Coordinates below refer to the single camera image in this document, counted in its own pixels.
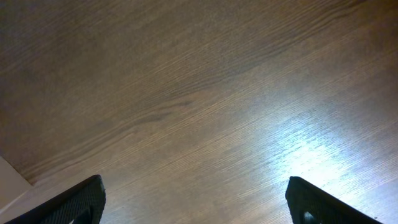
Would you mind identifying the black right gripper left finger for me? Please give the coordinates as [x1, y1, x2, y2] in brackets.
[6, 174, 106, 224]

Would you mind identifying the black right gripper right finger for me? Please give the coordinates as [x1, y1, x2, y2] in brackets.
[285, 176, 381, 224]

